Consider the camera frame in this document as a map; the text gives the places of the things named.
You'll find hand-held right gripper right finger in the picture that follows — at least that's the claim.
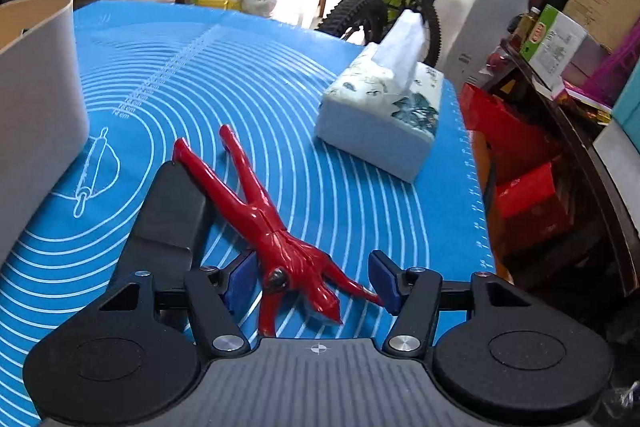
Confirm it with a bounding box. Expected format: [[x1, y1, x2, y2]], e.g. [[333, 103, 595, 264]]
[[368, 251, 532, 356]]

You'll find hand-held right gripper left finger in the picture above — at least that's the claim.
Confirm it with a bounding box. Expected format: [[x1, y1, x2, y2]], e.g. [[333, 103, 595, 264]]
[[97, 251, 259, 356]]

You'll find red figure-shaped tool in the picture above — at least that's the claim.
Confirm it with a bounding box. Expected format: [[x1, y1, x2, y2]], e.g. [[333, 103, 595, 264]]
[[172, 123, 386, 338]]

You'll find beige plastic basin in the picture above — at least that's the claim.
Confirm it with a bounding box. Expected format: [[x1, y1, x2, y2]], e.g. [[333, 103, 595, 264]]
[[0, 0, 91, 266]]

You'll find black flat plastic object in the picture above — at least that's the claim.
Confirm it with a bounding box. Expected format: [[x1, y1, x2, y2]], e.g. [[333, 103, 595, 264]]
[[109, 162, 208, 294]]

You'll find blue silicone baking mat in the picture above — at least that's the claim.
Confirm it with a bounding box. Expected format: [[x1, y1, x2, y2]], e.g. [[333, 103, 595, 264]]
[[0, 0, 499, 427]]

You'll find red gift box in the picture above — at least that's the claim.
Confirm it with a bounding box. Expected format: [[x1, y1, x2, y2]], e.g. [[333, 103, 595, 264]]
[[492, 162, 574, 254]]

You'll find floral tissue pack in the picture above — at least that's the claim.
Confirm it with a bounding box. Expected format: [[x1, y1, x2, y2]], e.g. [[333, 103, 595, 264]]
[[314, 11, 445, 184]]

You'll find red paper bag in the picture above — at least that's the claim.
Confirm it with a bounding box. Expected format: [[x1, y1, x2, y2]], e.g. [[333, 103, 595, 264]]
[[460, 83, 561, 188]]

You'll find dark wooden side table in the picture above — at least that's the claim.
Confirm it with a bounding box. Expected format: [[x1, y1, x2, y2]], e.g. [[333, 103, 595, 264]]
[[500, 42, 640, 308]]

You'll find amber oil bottle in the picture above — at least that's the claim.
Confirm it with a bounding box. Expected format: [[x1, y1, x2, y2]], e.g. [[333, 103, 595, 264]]
[[512, 7, 542, 52]]

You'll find green white carton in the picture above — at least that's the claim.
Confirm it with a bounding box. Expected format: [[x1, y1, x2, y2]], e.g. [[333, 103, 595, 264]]
[[520, 4, 589, 90]]

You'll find white metal appliance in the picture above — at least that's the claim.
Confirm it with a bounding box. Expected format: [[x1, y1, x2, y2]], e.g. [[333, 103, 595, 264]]
[[432, 0, 547, 80]]

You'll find pink plastic basket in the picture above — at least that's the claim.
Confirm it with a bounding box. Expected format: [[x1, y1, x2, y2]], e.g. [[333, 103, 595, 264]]
[[590, 27, 640, 118]]

